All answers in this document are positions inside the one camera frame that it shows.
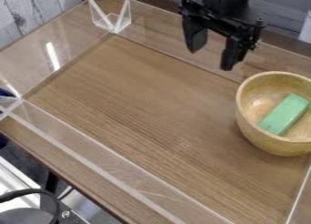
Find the green rectangular block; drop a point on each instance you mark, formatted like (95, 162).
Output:
(284, 114)

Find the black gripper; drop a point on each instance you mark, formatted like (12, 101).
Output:
(228, 17)

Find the clear acrylic tray wall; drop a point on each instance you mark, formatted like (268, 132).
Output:
(135, 120)

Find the black table leg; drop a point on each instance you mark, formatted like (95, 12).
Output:
(52, 183)

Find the light wooden bowl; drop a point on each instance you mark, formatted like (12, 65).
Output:
(258, 95)

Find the blue object at edge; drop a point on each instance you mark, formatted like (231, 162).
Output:
(5, 93)

